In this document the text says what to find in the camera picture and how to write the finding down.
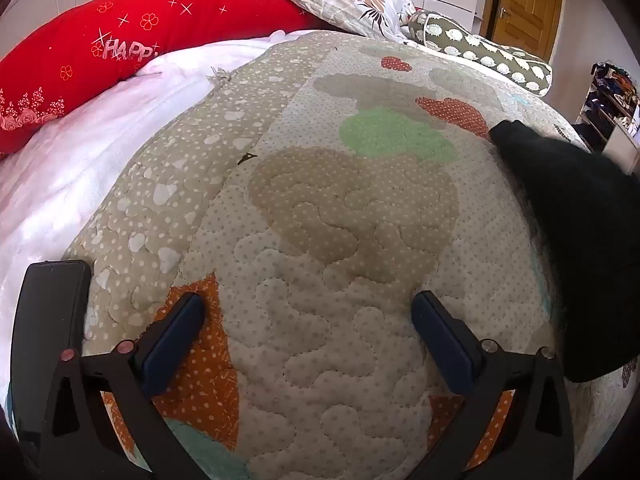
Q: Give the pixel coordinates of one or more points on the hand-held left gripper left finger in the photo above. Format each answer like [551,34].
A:
[172,340]

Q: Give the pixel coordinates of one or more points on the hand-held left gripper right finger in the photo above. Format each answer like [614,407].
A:
[445,340]

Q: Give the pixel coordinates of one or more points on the black pants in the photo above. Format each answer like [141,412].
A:
[570,240]

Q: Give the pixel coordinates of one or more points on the black flat phone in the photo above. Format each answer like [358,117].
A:
[47,310]

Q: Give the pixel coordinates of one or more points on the quilted heart patterned bedspread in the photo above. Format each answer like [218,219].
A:
[320,240]

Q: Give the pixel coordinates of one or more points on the white fleece blanket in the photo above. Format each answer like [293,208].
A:
[80,145]

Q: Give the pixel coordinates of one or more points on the shelf with clothes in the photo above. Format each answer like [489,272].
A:
[612,105]

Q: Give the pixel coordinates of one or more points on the green patterned bolster pillow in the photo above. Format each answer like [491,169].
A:
[480,50]

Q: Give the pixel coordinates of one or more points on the red embroidered pillow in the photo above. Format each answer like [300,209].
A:
[100,45]

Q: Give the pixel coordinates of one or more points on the wooden door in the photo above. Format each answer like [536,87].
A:
[530,0]

